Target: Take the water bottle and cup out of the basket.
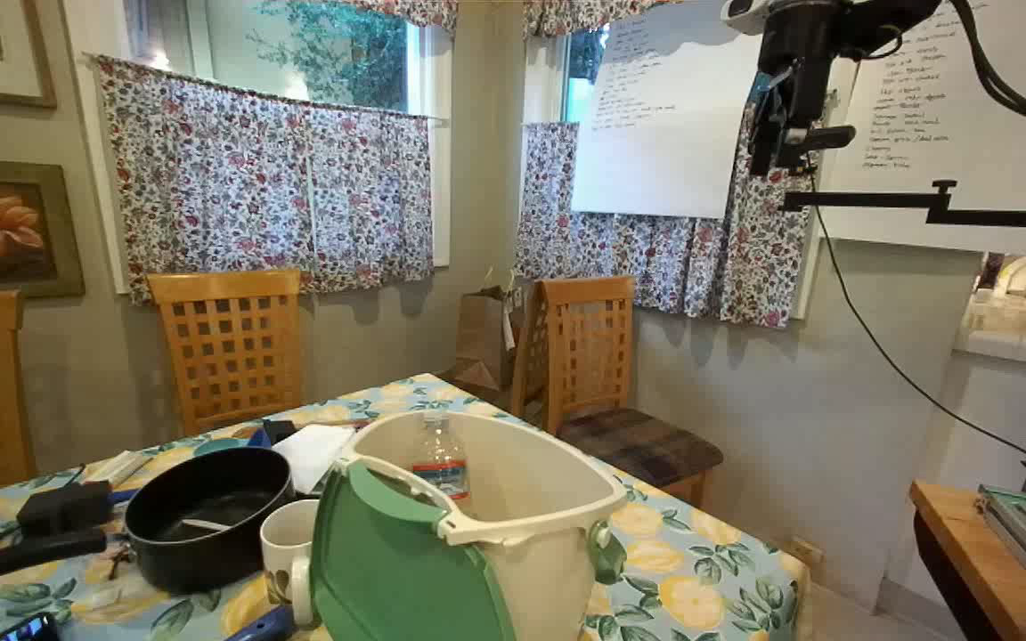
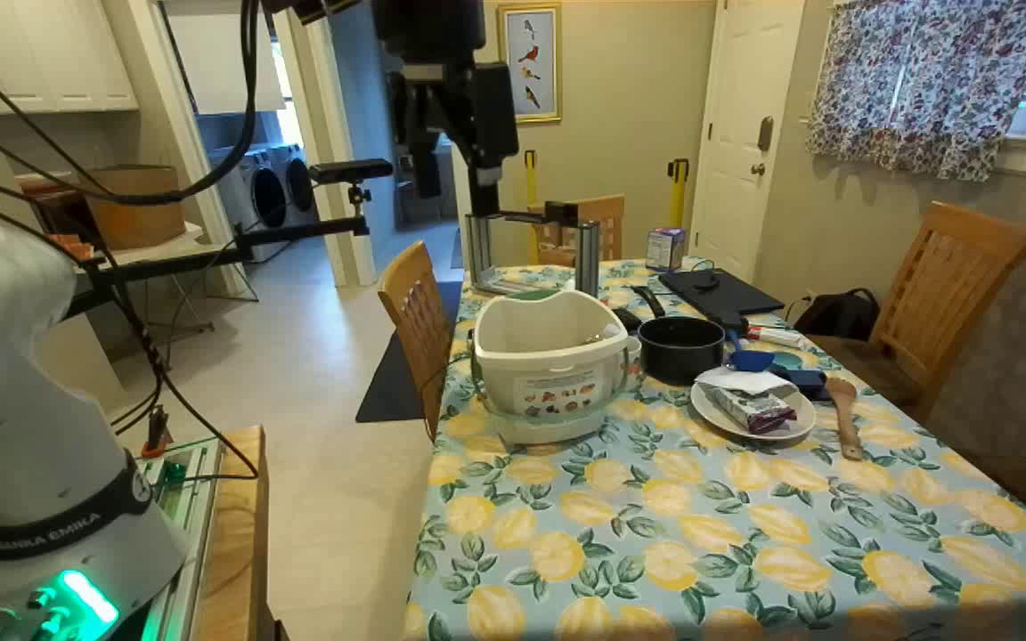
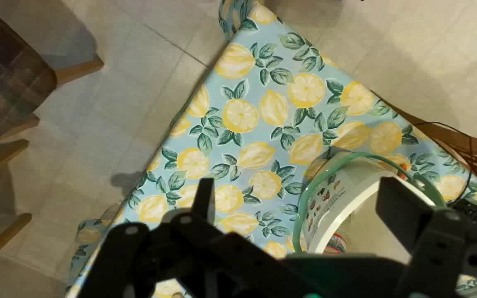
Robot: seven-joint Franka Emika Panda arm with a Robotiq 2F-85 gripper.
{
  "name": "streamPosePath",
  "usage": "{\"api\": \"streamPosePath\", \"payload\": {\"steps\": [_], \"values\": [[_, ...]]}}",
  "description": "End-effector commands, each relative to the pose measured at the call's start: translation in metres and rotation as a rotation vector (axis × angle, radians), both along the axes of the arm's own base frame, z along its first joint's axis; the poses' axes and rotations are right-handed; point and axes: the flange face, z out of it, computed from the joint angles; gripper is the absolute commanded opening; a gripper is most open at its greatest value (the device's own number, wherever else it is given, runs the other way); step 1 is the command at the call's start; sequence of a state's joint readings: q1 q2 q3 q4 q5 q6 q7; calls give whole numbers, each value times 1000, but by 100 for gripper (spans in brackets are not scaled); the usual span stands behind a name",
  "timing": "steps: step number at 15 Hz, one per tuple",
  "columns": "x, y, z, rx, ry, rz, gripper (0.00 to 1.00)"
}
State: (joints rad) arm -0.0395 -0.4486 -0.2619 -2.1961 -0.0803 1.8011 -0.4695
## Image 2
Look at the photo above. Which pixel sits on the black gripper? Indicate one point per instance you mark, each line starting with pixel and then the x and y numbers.
pixel 442 90

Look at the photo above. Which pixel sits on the white plastic basket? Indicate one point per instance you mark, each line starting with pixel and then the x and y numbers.
pixel 547 368

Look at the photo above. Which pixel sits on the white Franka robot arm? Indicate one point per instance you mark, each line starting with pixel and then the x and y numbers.
pixel 82 544

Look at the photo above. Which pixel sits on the wooden chair near basket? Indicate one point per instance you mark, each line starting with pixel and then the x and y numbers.
pixel 419 311

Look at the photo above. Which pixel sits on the far wooden chair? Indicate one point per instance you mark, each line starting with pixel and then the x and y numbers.
pixel 579 223

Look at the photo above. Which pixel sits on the white door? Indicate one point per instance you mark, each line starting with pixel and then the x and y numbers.
pixel 748 71

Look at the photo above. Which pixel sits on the black tray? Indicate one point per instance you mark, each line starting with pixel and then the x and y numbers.
pixel 721 294

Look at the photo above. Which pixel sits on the black cooking pot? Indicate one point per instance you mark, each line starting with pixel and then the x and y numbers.
pixel 677 348

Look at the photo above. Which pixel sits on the lemon pattern tablecloth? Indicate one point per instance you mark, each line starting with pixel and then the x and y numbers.
pixel 660 529

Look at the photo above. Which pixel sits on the wrapped package on plate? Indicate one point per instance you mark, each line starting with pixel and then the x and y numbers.
pixel 752 401

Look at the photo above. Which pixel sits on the black handbag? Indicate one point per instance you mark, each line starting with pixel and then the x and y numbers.
pixel 842 313

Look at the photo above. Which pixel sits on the floral window curtain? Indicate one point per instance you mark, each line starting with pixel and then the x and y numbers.
pixel 919 88

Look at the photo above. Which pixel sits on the white plate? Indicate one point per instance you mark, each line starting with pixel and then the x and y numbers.
pixel 718 417

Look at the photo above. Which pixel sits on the wooden spoon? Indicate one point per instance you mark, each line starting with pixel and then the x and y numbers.
pixel 842 401

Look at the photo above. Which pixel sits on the wooden side table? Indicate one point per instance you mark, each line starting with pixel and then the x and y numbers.
pixel 231 585

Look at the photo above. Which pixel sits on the wooden chair by curtain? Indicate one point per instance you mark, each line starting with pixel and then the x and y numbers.
pixel 945 282

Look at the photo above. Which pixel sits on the bird picture frame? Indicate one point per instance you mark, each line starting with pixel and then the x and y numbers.
pixel 529 45

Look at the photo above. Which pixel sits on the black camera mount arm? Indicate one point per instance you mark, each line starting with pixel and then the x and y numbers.
pixel 192 250

